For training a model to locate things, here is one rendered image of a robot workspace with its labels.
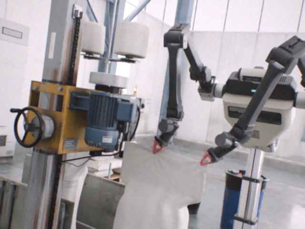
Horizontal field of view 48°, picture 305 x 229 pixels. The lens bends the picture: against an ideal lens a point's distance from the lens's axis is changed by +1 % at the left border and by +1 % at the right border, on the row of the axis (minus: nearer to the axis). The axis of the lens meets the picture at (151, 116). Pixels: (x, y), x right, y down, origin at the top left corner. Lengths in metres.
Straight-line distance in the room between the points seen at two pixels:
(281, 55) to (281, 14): 8.73
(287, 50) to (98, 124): 0.84
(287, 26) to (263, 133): 8.12
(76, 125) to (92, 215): 1.03
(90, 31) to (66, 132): 0.55
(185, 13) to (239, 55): 2.12
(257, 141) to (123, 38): 1.01
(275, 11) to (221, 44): 1.65
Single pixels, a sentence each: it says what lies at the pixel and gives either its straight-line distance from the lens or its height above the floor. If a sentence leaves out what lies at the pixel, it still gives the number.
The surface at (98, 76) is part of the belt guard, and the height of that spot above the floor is 1.40.
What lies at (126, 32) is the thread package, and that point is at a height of 1.63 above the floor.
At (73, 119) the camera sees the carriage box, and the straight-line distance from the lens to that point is 1.62.
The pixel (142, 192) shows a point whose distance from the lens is 1.82.
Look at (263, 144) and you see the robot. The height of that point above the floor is 1.16.
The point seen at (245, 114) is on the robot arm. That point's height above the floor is 1.33.
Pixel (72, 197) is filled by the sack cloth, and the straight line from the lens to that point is 2.15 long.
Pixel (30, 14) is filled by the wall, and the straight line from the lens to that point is 6.62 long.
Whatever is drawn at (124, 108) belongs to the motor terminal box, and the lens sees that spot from 1.50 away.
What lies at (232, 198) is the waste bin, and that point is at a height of 0.39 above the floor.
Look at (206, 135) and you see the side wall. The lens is 10.26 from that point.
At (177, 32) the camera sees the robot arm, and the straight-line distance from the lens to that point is 1.63.
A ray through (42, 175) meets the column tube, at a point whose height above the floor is 0.91.
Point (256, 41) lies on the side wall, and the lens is 10.11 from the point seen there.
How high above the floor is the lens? 1.34
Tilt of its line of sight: 3 degrees down
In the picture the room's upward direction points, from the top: 8 degrees clockwise
